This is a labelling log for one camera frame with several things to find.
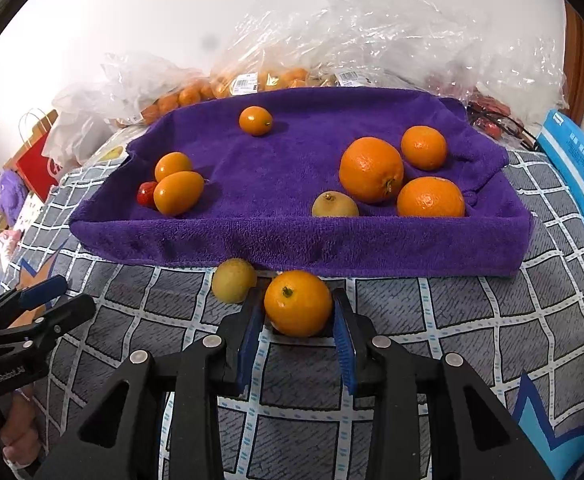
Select purple towel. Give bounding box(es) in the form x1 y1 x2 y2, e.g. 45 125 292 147
69 87 535 278

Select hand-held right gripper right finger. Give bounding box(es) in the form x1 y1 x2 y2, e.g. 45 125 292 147
332 287 555 480

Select red paper bag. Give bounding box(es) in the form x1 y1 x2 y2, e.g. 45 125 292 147
4 109 68 203

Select crumpled clear plastic bag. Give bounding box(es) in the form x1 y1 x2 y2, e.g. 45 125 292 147
317 0 570 116

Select black eyeglasses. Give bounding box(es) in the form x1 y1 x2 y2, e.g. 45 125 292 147
466 102 540 151

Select small orange with stem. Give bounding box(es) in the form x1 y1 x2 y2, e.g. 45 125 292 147
238 105 274 137

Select labelled clear bag of oranges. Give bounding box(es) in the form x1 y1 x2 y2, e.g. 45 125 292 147
209 0 333 101

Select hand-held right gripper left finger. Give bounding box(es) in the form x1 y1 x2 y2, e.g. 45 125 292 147
37 300 265 480

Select yellow-green plum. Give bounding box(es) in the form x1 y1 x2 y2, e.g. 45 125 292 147
211 258 258 304
312 190 360 218

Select grey checked star blanket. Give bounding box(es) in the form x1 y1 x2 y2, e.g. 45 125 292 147
2 147 584 480

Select large orange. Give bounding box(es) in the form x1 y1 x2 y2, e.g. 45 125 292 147
339 136 405 204

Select person's left hand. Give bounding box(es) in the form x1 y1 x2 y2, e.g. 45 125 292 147
0 392 40 471

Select brown wooden door frame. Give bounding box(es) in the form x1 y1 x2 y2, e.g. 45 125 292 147
564 0 584 126

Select blue tissue box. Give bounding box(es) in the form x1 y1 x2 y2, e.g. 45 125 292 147
539 109 584 241

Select small red tomato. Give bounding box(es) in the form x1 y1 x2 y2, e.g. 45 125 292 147
137 181 159 208

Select white plastic bag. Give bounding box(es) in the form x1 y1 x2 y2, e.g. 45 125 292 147
42 82 118 166

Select white printed sheet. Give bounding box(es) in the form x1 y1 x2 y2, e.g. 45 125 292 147
84 125 147 166

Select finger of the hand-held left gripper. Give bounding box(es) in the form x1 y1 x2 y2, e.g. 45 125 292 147
0 294 97 356
0 274 69 328

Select purple plush toy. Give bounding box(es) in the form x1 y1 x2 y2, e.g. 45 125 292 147
0 170 35 221

